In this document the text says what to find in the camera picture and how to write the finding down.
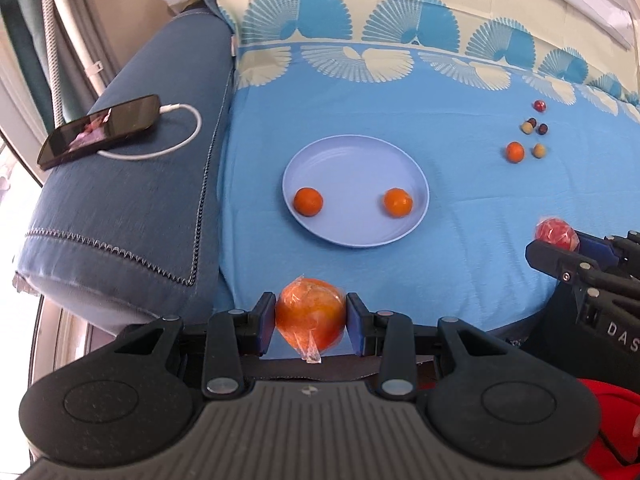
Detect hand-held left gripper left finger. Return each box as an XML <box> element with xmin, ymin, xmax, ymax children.
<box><xmin>112</xmin><ymin>292</ymin><xmax>278</xmax><ymax>399</ymax></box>

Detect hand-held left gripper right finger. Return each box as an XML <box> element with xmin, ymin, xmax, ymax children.
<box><xmin>346</xmin><ymin>292</ymin><xmax>507</xmax><ymax>401</ymax></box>

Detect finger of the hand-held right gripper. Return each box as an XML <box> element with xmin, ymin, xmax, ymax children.
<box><xmin>574</xmin><ymin>230</ymin><xmax>640</xmax><ymax>281</ymax></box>
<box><xmin>525</xmin><ymin>240</ymin><xmax>603</xmax><ymax>288</ymax></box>

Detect red plastic-wrapped fruit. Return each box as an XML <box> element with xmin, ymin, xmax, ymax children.
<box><xmin>534</xmin><ymin>217</ymin><xmax>581</xmax><ymax>252</ymax></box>

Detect large plastic-wrapped orange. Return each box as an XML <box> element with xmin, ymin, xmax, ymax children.
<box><xmin>274</xmin><ymin>275</ymin><xmax>348</xmax><ymax>364</ymax></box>

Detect light blue round plate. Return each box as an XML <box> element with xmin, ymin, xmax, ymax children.
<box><xmin>281</xmin><ymin>134</ymin><xmax>431</xmax><ymax>249</ymax></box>

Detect red cloth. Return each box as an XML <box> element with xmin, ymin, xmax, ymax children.
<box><xmin>575</xmin><ymin>379</ymin><xmax>640</xmax><ymax>480</ymax></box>

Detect bare orange tangerine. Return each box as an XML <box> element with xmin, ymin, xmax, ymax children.
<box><xmin>383</xmin><ymin>187</ymin><xmax>414</xmax><ymax>218</ymax></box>
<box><xmin>293</xmin><ymin>187</ymin><xmax>324</xmax><ymax>217</ymax></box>

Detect blue stitched cushion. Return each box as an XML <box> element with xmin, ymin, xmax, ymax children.
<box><xmin>14</xmin><ymin>7</ymin><xmax>237</xmax><ymax>322</ymax></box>

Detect blue fan-print bed sheet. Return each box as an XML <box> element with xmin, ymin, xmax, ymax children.
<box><xmin>210</xmin><ymin>0</ymin><xmax>640</xmax><ymax>376</ymax></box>

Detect black smartphone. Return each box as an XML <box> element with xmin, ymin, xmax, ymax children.
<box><xmin>37</xmin><ymin>94</ymin><xmax>163</xmax><ymax>171</ymax></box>

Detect white perforated pole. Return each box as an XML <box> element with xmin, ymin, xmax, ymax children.
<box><xmin>41</xmin><ymin>0</ymin><xmax>121</xmax><ymax>97</ymax></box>

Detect green curtain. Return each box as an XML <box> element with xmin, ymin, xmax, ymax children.
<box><xmin>0</xmin><ymin>0</ymin><xmax>68</xmax><ymax>128</ymax></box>

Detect white charging cable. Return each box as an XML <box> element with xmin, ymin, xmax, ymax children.
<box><xmin>97</xmin><ymin>103</ymin><xmax>203</xmax><ymax>162</ymax></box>

